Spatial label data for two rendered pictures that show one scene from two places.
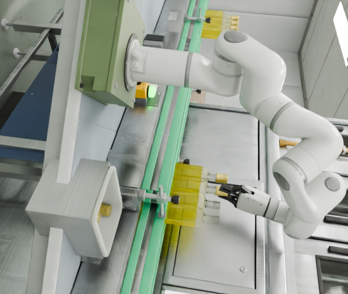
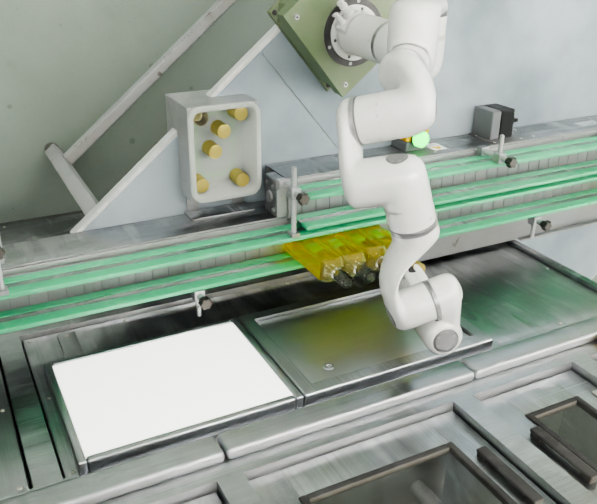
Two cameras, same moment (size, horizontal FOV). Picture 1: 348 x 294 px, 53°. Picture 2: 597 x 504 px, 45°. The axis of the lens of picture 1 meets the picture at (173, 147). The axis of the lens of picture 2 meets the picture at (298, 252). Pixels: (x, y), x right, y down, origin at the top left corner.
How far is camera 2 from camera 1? 1.31 m
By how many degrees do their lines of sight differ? 48
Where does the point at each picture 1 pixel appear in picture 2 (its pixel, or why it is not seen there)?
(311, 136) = (397, 81)
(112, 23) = not seen: outside the picture
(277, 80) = (404, 16)
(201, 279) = (276, 341)
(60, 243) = (166, 142)
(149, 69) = (351, 28)
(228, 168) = (478, 317)
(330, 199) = (377, 169)
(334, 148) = (407, 96)
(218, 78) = not seen: hidden behind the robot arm
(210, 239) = (338, 330)
